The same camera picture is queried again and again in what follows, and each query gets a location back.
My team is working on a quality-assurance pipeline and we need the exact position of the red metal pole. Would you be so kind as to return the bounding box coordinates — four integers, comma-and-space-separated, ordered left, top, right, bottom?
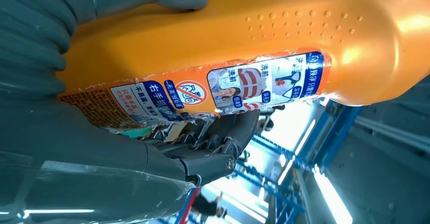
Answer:
177, 188, 199, 224

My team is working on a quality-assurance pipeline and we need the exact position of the person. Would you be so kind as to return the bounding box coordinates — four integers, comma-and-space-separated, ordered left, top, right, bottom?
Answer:
193, 191, 229, 220

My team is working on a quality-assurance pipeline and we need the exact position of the blue metal rack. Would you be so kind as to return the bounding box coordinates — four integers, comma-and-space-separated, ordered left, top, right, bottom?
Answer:
174, 98, 364, 224

